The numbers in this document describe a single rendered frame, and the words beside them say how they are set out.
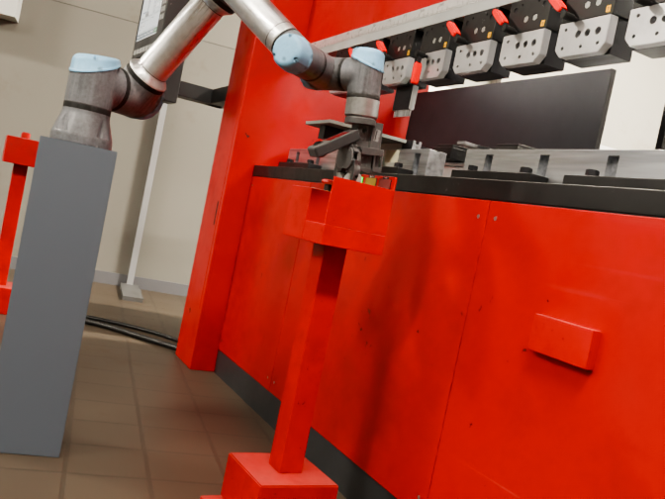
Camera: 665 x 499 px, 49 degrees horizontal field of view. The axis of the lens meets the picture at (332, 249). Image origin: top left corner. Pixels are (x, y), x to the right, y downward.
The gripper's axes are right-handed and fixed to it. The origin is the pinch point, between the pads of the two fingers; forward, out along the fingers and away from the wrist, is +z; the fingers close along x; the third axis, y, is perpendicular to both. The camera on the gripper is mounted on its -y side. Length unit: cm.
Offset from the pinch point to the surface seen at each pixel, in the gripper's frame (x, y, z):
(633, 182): -51, 32, -12
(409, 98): 48, 46, -34
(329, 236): -4.9, -4.8, 6.5
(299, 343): 4.9, -3.7, 32.7
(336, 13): 110, 49, -70
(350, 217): -4.9, 0.0, 1.9
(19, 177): 219, -46, 9
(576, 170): -31, 39, -14
